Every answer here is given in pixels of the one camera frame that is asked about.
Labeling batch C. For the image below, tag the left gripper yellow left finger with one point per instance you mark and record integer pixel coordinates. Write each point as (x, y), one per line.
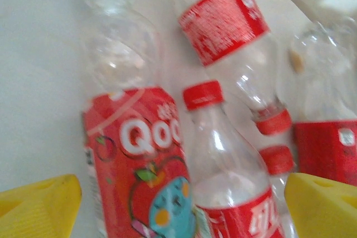
(33, 210)

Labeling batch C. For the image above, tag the Qoo apple juice plastic bottle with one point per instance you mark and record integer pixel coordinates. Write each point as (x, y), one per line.
(125, 151)

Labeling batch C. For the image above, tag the red-label Coca-Cola plastic bottle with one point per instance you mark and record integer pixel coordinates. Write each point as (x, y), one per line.
(276, 160)
(326, 148)
(223, 20)
(223, 165)

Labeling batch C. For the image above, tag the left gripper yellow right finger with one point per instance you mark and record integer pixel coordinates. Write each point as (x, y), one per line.
(326, 210)

